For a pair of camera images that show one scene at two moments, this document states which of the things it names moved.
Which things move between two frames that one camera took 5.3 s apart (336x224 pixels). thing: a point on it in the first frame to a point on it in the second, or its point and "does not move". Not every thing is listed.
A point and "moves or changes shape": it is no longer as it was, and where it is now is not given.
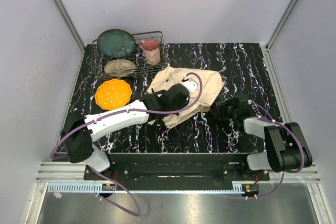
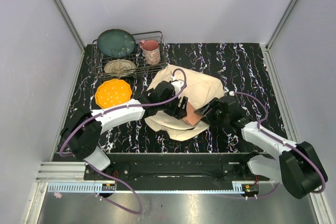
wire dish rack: [149, 53] does not move
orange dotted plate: [113, 94] does not move
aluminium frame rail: [65, 17] does not move
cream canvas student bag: [212, 82] moves or changes shape
